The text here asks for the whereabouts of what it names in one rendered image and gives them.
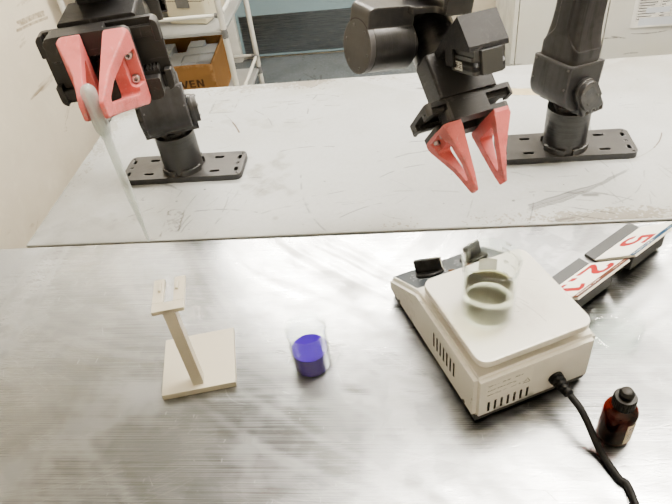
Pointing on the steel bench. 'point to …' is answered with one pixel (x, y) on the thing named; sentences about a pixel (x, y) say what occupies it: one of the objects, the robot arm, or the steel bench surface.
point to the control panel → (429, 278)
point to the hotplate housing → (579, 348)
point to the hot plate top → (519, 332)
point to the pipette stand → (192, 349)
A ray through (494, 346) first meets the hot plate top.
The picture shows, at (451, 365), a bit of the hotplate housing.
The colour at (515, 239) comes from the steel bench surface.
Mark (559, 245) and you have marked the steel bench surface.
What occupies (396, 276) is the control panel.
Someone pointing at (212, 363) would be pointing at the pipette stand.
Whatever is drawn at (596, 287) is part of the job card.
